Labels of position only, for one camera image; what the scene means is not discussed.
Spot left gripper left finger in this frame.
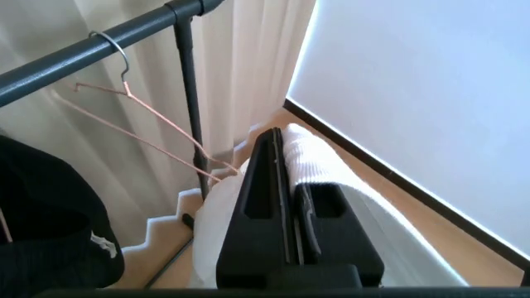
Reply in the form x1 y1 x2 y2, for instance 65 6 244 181
215 127 298 290

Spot black shorts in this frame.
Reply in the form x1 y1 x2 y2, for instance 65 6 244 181
0 134 126 298

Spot white garment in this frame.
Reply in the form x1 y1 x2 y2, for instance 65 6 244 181
189 123 470 290

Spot black clothes rack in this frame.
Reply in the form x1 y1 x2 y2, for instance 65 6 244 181
0 0 227 290

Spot pink clothes hanger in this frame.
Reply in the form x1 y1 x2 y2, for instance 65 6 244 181
51 30 241 184

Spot beige curtain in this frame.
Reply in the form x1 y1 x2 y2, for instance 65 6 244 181
0 0 318 252

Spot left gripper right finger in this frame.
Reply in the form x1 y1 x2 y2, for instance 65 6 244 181
293 181 386 289

